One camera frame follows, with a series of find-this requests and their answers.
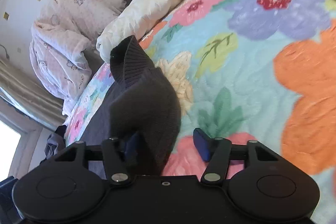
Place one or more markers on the beige curtain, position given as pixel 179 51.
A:
pixel 30 98

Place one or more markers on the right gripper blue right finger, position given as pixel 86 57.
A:
pixel 204 144

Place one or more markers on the floral fleece blanket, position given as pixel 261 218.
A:
pixel 254 69

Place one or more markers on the dark purple knit sweater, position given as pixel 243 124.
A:
pixel 140 100

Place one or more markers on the pink cartoon print quilt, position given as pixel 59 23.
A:
pixel 63 48

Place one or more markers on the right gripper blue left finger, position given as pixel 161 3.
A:
pixel 129 146

